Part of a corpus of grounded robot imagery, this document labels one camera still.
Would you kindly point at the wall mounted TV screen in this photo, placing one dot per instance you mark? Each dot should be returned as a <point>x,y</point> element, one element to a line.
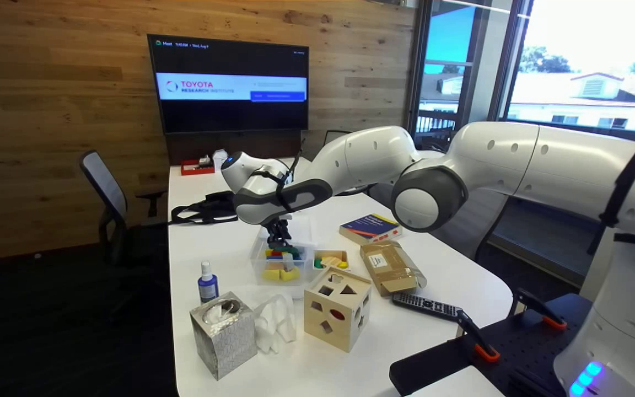
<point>229,84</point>

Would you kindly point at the grey mesh office chair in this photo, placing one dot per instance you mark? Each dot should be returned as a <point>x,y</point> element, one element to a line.
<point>104,191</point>

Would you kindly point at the blue and orange book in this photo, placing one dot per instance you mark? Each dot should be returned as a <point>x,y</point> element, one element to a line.
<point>370,226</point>

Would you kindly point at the black remote control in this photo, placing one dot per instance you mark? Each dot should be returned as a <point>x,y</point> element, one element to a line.
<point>428,305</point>

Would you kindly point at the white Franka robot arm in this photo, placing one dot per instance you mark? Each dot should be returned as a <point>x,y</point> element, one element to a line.
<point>494,168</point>

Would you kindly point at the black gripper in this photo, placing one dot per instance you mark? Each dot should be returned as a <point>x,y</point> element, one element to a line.
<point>276,224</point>

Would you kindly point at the wooden shape sorter cube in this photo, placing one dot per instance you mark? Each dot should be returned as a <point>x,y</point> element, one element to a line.
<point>337,310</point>

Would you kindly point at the white storage box lid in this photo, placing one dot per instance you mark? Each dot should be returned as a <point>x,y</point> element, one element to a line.
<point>302,235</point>

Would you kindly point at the clear plastic storage box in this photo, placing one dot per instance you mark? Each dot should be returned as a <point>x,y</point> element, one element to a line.
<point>280,270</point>

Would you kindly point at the small wooden toy tray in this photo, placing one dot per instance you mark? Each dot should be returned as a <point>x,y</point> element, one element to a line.
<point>331,261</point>

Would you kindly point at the clear blue sanitizer bottle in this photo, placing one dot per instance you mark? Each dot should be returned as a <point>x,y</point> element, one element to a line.
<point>209,284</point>

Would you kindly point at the window with dark frame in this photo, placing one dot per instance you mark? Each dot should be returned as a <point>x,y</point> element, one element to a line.
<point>590,66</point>

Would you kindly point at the grey tissue box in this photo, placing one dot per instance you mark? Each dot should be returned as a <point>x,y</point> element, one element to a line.
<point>221,337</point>

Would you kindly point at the red flat item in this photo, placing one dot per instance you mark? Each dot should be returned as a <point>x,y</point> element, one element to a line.
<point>197,168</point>

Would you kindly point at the crumpled clear plastic bag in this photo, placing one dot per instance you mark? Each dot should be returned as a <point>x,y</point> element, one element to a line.
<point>275,326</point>

